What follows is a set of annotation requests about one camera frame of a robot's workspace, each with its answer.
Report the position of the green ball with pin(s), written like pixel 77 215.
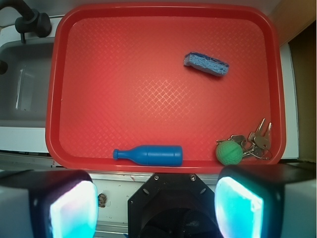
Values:
pixel 229 153

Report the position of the blue toy bottle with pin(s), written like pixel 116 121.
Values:
pixel 152 155

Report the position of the blue sponge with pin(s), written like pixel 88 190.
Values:
pixel 206 64

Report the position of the black mount plate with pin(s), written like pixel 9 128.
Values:
pixel 172 206

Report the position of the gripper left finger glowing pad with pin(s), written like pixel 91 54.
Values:
pixel 48 204

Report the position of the grey sink basin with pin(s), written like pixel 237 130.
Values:
pixel 25 84

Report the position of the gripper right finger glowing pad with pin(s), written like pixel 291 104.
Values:
pixel 267 201

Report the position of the grey faucet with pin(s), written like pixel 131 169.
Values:
pixel 31 21

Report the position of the red plastic tray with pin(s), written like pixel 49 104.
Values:
pixel 118 81

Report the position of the wooden board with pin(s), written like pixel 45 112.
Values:
pixel 291 17

